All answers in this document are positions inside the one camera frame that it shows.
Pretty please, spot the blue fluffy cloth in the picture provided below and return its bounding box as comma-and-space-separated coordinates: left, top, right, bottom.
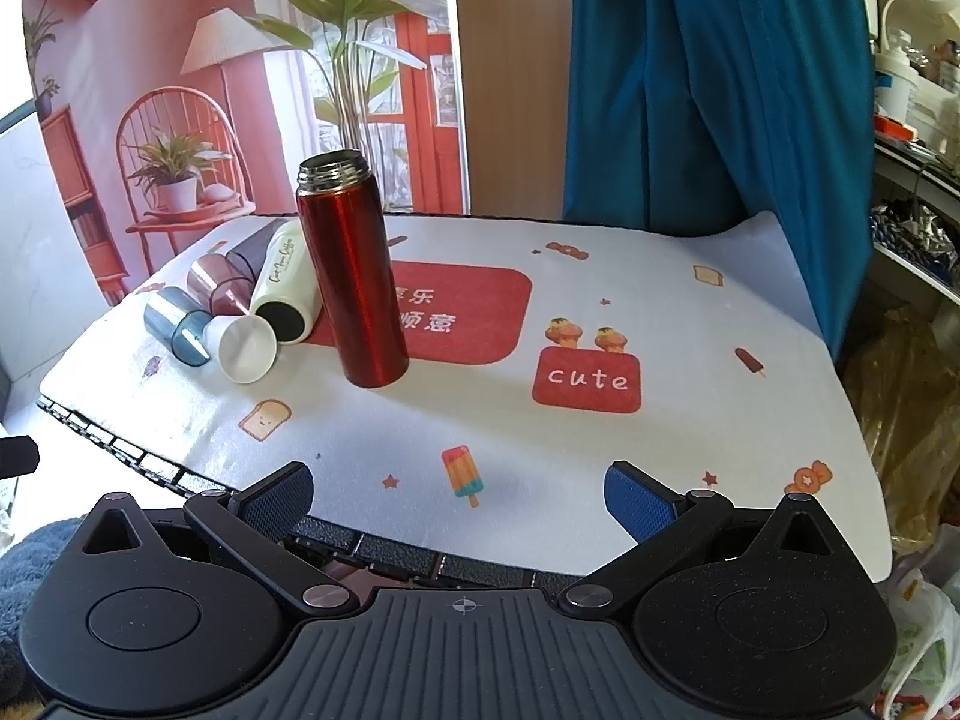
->
0, 516, 92, 695

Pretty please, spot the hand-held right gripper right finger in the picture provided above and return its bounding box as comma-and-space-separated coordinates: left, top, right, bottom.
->
561, 459, 842, 614

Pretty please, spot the red metal thermos cup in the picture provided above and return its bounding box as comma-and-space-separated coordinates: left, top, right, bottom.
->
295, 153, 410, 389

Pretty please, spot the white plastic tub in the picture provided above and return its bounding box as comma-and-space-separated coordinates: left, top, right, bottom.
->
873, 45, 920, 119

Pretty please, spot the dark purple cup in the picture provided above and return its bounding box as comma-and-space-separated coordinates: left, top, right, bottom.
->
224, 217, 292, 280

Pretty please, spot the blue curtain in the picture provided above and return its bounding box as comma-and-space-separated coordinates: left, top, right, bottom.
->
562, 0, 880, 370

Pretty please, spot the rose metallic cup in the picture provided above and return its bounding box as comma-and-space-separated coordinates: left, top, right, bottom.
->
185, 255, 253, 317

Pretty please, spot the brown wooden panel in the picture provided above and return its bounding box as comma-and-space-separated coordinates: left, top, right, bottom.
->
452, 0, 577, 217

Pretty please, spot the white shelf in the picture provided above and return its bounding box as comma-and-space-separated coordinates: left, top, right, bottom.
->
870, 131, 960, 305

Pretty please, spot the white printed thermos cup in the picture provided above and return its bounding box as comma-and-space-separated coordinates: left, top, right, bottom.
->
250, 219, 322, 344

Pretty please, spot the wall poster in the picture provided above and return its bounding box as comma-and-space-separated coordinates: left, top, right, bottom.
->
21, 0, 473, 308

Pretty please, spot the black object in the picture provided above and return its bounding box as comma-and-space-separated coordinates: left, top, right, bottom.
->
0, 435, 41, 478

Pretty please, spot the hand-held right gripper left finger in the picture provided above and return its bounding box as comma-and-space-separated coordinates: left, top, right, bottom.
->
79, 460, 362, 614

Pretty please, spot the clear blue-grey cup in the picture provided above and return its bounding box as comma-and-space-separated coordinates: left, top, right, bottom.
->
143, 286, 215, 368

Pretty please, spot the small white cup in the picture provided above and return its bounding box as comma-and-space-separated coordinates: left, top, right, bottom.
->
207, 314, 279, 385

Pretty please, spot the white printed table mat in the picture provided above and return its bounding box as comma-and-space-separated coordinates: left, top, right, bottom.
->
37, 210, 896, 586

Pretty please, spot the yellow plastic bag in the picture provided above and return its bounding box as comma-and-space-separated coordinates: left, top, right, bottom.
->
838, 300, 960, 545

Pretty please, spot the white plastic bag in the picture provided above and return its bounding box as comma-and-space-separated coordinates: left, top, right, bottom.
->
876, 525, 960, 720

